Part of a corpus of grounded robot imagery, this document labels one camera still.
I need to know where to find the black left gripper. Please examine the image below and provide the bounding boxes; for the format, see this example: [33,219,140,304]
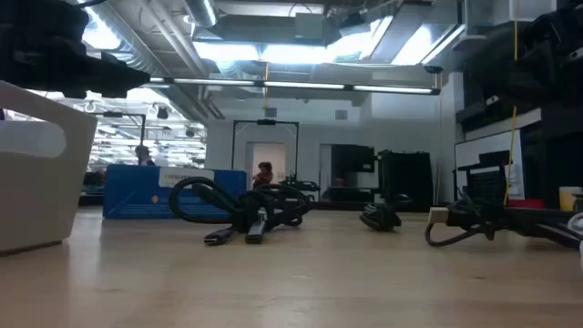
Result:
[0,0,151,99]

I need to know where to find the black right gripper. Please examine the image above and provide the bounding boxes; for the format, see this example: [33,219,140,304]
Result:
[457,58,547,133]

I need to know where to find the long black USB-C cable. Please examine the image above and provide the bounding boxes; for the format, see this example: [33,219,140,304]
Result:
[424,200,583,251]

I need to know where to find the white plastic bin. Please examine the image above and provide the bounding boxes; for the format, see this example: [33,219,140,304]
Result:
[0,80,99,254]

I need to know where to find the white USB-C cable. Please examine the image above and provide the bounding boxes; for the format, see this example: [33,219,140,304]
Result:
[567,211,583,270]

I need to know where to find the black cable bundle two plugs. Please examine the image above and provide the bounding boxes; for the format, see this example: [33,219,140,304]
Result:
[168,176,312,246]

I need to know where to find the whiteboard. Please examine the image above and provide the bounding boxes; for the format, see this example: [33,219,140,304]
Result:
[454,129,525,200]

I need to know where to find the person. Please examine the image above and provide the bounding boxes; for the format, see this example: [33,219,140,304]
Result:
[134,144,157,167]
[252,161,274,190]
[332,175,361,201]

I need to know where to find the black perforated panel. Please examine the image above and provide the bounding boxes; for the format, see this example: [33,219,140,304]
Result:
[455,150,511,205]

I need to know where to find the blue product box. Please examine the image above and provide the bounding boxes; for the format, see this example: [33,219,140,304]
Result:
[102,164,248,220]

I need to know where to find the red tray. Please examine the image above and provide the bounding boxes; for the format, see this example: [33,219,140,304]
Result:
[506,198,547,210]

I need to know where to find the black cabinet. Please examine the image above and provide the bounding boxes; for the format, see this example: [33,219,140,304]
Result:
[378,149,434,207]

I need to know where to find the yellow cup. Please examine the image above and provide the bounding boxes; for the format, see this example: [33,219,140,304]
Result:
[558,186,583,213]

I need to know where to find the black monitor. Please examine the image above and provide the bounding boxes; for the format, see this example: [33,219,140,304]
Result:
[331,144,376,174]

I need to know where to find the long overhead light bar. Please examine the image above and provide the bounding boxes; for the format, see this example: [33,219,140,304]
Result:
[148,76,442,97]

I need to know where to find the black gantry frame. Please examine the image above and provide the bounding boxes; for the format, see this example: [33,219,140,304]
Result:
[230,118,301,200]
[102,111,147,147]

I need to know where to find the black aluminium table frame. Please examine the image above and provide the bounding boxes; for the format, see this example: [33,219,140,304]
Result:
[79,193,583,227]

